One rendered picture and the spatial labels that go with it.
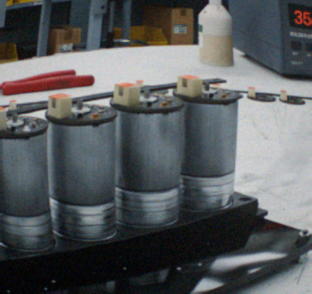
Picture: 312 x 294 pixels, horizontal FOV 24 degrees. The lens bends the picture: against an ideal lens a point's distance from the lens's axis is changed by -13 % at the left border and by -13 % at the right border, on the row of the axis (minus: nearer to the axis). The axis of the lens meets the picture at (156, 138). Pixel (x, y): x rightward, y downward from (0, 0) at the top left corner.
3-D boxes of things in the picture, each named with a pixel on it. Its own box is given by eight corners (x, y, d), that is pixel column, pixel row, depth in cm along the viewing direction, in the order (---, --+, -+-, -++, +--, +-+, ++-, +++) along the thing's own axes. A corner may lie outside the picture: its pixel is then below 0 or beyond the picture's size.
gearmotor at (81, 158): (131, 254, 28) (132, 110, 26) (77, 265, 26) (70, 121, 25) (90, 234, 29) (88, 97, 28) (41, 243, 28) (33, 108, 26)
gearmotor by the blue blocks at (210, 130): (242, 221, 31) (251, 93, 30) (197, 236, 30) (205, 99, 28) (201, 207, 33) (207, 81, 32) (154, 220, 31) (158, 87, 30)
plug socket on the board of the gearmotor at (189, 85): (207, 95, 29) (207, 77, 29) (190, 97, 29) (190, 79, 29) (192, 91, 30) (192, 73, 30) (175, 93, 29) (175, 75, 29)
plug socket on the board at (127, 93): (146, 104, 28) (146, 84, 27) (125, 107, 27) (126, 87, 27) (131, 100, 28) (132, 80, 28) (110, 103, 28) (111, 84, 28)
